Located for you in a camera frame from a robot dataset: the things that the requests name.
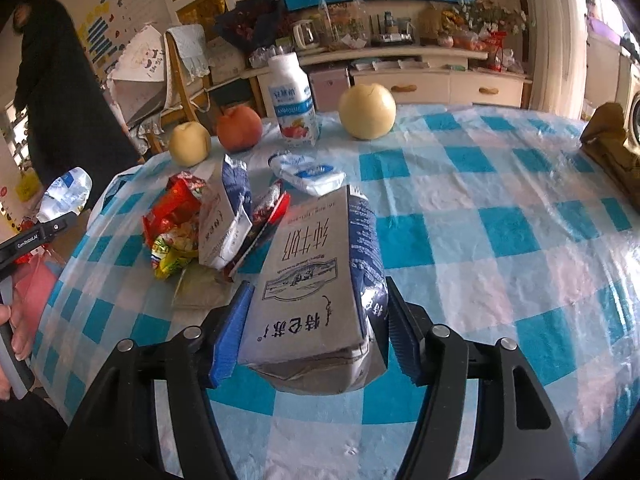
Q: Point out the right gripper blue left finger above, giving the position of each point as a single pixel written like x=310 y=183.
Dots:
x=227 y=334

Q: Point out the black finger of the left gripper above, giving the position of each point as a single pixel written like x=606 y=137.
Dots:
x=43 y=232

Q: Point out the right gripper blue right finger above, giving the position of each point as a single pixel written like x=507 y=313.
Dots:
x=408 y=325

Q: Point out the white milk carton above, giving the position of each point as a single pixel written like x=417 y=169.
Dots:
x=318 y=320

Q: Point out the yellow snack wrapper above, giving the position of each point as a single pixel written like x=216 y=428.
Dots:
x=174 y=249

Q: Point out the red snack wrapper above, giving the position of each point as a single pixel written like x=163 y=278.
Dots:
x=179 y=202

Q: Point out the crushed white yogurt bottle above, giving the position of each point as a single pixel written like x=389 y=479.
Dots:
x=306 y=174

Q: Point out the pink trash bucket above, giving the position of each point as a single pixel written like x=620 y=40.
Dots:
x=33 y=282

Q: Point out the grey printed paper bag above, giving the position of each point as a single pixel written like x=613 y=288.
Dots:
x=68 y=193

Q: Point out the large white blue bag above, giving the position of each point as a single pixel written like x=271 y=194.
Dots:
x=226 y=214

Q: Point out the small dark red wrapper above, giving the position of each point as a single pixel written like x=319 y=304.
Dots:
x=270 y=210

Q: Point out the person's left hand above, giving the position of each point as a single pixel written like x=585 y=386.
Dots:
x=16 y=315

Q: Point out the person in black coat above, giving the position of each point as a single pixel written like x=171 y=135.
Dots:
x=69 y=121

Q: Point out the yellow pear left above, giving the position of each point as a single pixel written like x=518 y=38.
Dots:
x=189 y=144

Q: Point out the yellow pear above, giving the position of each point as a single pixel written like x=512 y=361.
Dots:
x=367 y=111
x=189 y=144

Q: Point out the wooden chair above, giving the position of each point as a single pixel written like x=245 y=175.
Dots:
x=154 y=71

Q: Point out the yellow pear right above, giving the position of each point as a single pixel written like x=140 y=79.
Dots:
x=367 y=111

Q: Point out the red apple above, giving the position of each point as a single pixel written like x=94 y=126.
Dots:
x=239 y=129

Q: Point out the white tv cabinet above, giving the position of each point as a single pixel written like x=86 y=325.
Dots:
x=426 y=75

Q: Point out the white yogurt drink bottle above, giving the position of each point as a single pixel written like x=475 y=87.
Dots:
x=292 y=100

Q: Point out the brown bag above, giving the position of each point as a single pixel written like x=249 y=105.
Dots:
x=606 y=141

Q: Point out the dark flower bouquet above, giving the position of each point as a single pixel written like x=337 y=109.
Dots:
x=251 y=25

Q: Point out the electric kettle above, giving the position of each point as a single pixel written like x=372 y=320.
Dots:
x=305 y=35

